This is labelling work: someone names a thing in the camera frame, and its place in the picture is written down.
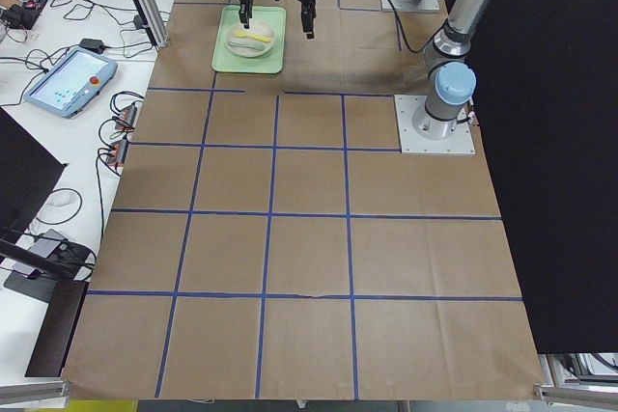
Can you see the yellow plastic fork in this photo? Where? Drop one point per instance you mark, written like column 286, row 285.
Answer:
column 249, row 35

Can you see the white round plate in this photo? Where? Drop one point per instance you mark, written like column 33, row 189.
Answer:
column 257, row 27

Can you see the grey-green spoon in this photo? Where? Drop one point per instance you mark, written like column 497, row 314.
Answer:
column 246, row 45

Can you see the light green tray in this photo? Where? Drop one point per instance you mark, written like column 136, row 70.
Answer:
column 225, row 61

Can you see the grey usb hub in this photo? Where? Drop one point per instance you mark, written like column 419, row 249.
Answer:
column 126, row 119
column 117, row 155

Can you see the black power adapter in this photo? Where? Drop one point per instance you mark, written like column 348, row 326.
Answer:
column 93, row 45

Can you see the blue teach pendant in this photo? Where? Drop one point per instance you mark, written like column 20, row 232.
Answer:
column 72, row 83

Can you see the brown paper table cover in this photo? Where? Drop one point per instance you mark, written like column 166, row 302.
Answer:
column 269, row 239

